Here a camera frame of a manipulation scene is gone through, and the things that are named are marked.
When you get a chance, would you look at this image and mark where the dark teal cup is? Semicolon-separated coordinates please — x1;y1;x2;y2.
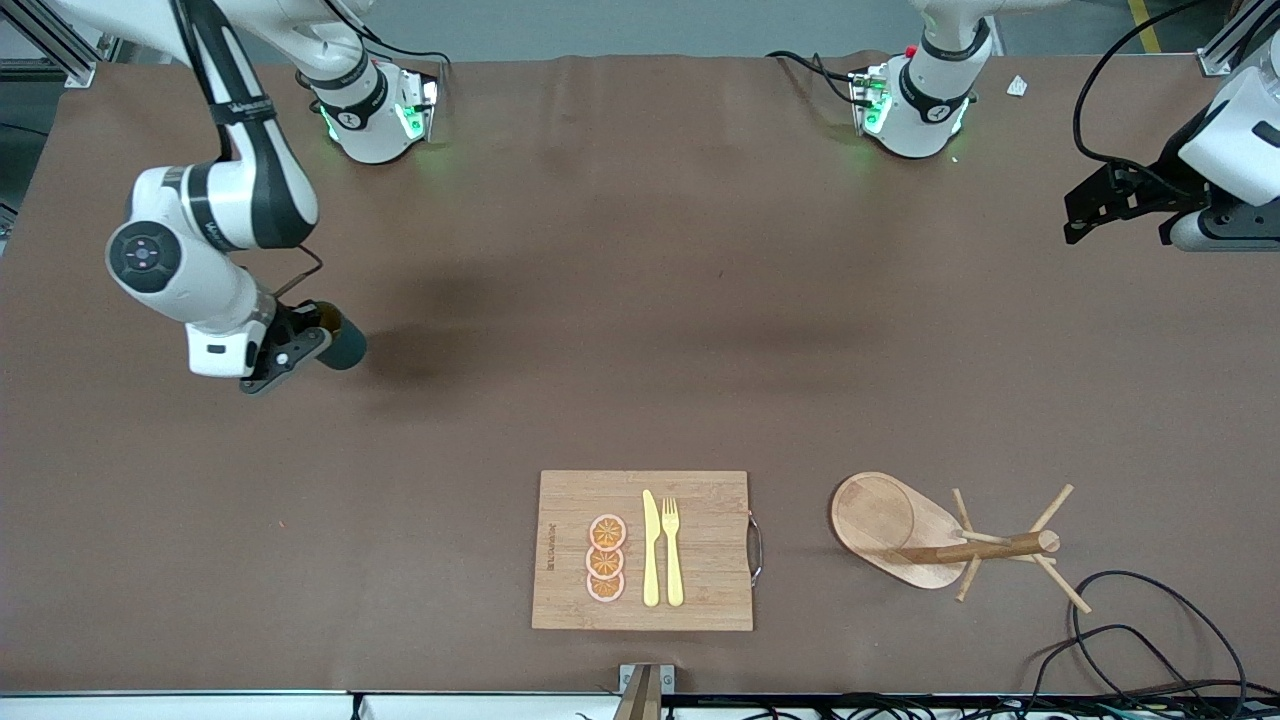
315;303;368;371

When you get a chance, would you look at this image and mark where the wooden mug tree stand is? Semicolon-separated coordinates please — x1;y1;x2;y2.
829;471;1093;613

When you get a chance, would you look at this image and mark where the yellow plastic knife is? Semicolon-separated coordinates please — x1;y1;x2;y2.
641;489;662;608

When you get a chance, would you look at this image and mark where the yellow plastic fork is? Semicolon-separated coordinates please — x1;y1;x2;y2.
661;497;685;608

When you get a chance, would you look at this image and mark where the bamboo cutting board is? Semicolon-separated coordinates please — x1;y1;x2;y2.
531;470;764;632

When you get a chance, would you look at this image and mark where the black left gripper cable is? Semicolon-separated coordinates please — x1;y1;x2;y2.
1072;0;1216;181

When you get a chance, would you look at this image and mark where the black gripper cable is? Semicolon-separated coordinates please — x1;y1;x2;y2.
175;0;326;301
1072;0;1216;181

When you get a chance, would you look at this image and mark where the aluminium frame profile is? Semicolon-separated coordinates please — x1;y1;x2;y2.
1197;0;1263;79
0;0;98;89

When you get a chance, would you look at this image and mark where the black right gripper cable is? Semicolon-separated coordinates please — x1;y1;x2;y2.
175;0;326;301

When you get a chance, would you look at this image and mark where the black right arm base cable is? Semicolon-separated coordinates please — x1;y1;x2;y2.
330;0;449;71

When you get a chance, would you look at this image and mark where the black arm base cable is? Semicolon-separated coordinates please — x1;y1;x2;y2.
330;0;449;71
765;50;861;106

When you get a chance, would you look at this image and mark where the black left arm base cable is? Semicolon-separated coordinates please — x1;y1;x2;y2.
765;50;861;106

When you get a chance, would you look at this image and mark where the black looped cable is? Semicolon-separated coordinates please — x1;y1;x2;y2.
1028;625;1201;720
1070;570;1251;720

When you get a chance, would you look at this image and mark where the brown vertical post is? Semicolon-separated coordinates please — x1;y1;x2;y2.
612;665;663;720

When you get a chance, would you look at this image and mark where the metal table edge bracket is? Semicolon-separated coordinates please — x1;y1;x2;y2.
619;662;677;695

